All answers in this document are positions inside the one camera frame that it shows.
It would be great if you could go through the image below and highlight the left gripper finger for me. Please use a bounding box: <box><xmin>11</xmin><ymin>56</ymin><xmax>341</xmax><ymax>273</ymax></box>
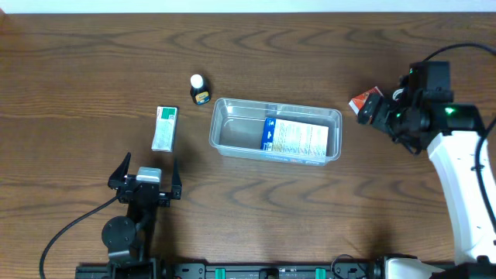
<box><xmin>170</xmin><ymin>159</ymin><xmax>182</xmax><ymax>200</ymax></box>
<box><xmin>108</xmin><ymin>152</ymin><xmax>131</xmax><ymax>190</ymax></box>

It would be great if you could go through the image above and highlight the clear plastic container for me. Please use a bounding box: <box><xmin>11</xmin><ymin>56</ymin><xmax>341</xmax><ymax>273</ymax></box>
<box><xmin>209</xmin><ymin>98</ymin><xmax>343</xmax><ymax>166</ymax></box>

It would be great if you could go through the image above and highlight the left black cable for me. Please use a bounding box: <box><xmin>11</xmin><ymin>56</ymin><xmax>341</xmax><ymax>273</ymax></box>
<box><xmin>39</xmin><ymin>195</ymin><xmax>119</xmax><ymax>279</ymax></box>

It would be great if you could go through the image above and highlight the blue white medicine box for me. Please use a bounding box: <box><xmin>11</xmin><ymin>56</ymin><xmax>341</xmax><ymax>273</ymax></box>
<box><xmin>260</xmin><ymin>118</ymin><xmax>329</xmax><ymax>163</ymax></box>

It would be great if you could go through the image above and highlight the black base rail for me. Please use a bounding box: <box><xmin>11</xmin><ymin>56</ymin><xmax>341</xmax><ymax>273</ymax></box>
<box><xmin>74</xmin><ymin>257</ymin><xmax>385</xmax><ymax>279</ymax></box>

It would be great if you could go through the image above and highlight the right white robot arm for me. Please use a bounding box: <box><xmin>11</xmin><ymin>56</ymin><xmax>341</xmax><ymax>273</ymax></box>
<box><xmin>357</xmin><ymin>60</ymin><xmax>495</xmax><ymax>278</ymax></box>

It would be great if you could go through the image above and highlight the red white medicine box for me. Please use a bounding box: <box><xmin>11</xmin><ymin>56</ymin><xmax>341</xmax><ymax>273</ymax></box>
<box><xmin>349</xmin><ymin>86</ymin><xmax>383</xmax><ymax>115</ymax></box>

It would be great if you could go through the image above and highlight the dark syrup bottle white cap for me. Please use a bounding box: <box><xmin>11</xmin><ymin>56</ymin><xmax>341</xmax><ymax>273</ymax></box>
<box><xmin>190</xmin><ymin>74</ymin><xmax>211</xmax><ymax>105</ymax></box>

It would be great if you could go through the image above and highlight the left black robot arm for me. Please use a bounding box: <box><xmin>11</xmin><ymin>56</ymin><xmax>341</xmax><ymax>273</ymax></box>
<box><xmin>102</xmin><ymin>153</ymin><xmax>182</xmax><ymax>265</ymax></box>

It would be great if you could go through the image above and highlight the green white medicine box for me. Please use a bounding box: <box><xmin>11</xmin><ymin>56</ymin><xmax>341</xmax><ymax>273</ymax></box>
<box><xmin>151</xmin><ymin>106</ymin><xmax>178</xmax><ymax>153</ymax></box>

